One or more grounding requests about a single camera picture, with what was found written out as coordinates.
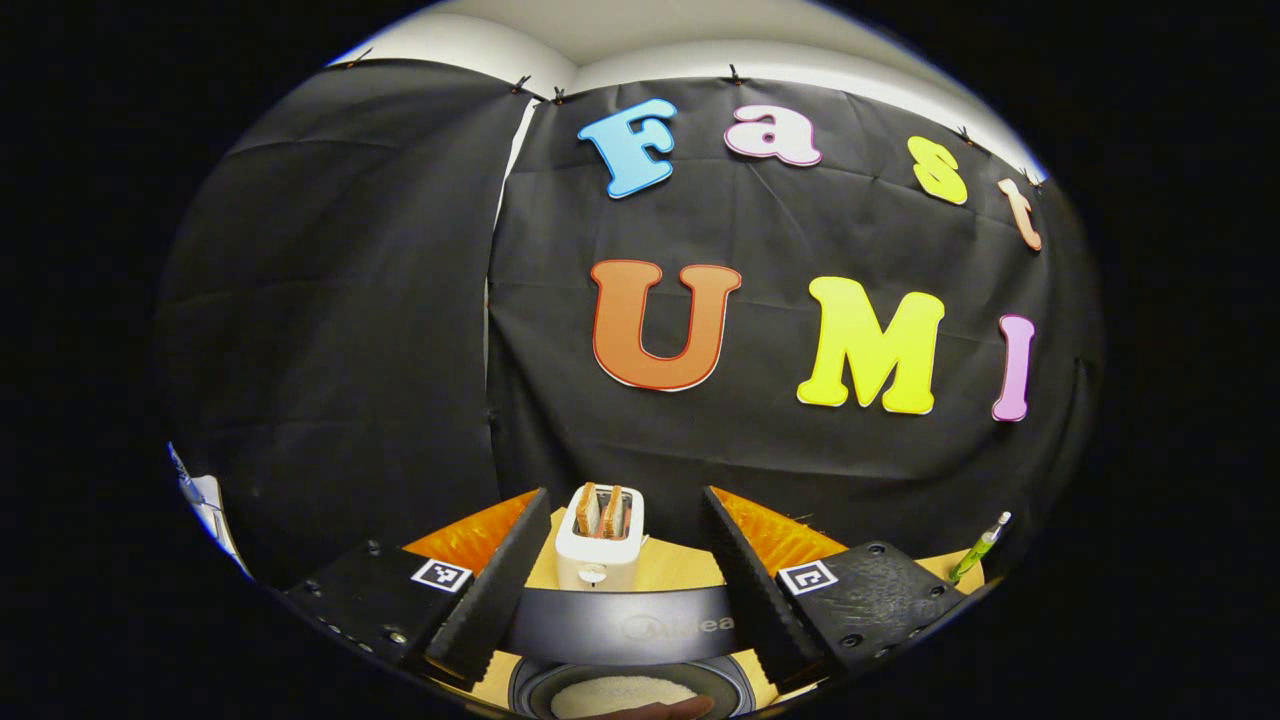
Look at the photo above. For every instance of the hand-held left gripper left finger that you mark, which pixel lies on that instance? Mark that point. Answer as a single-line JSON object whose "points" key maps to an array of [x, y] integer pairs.
{"points": [[490, 600]]}

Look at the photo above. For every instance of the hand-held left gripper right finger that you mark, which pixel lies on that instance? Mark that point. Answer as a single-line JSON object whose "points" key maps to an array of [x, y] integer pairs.
{"points": [[755, 595]]}

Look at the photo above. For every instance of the dark grey rice cooker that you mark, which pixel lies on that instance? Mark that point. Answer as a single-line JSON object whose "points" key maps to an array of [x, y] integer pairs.
{"points": [[620, 625]]}

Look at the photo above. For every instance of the white toaster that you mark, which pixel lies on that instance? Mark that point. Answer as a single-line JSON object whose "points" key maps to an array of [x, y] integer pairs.
{"points": [[600, 555]]}

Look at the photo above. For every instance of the toasted bread slice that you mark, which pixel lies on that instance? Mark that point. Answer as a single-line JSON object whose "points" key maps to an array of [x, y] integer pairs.
{"points": [[615, 512], [587, 510]]}

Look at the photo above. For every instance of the green drink bottle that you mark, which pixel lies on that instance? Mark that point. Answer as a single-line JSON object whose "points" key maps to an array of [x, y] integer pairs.
{"points": [[978, 548]]}

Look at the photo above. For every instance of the black backdrop cloth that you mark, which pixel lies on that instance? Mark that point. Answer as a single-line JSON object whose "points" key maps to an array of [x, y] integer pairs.
{"points": [[400, 300]]}

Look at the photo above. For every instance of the computer monitor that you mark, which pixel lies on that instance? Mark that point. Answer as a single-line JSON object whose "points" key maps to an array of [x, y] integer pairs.
{"points": [[185, 475]]}

